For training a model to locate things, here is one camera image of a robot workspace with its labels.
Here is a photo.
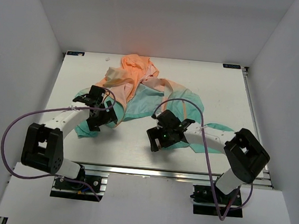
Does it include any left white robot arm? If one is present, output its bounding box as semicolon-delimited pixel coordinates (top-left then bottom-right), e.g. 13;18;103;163
21;85;118;189

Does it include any right blue table label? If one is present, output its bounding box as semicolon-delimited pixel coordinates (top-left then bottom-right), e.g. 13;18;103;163
223;63;241;69

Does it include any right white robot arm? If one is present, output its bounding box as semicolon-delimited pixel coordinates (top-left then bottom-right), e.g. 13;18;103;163
147;110;270;203

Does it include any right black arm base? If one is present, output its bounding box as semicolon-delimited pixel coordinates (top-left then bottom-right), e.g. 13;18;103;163
190;185;243;218

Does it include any left blue table label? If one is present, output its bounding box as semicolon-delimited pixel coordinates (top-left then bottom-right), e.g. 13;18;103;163
66;51;85;56

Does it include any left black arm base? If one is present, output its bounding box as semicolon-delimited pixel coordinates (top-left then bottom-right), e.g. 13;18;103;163
50;171;109;202

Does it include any blue table label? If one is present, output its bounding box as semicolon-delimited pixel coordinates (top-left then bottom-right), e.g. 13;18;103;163
66;51;85;56
223;63;241;69

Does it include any aluminium table edge rail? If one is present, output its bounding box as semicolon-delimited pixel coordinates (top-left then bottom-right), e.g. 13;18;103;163
22;155;273;190

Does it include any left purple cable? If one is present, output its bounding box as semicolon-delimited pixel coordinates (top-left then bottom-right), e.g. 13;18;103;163
0;78;118;202

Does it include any teal and peach jacket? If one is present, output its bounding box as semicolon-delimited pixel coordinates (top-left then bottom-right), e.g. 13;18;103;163
69;48;242;158

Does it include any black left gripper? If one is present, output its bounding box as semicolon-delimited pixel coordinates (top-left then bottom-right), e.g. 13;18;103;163
86;98;119;133

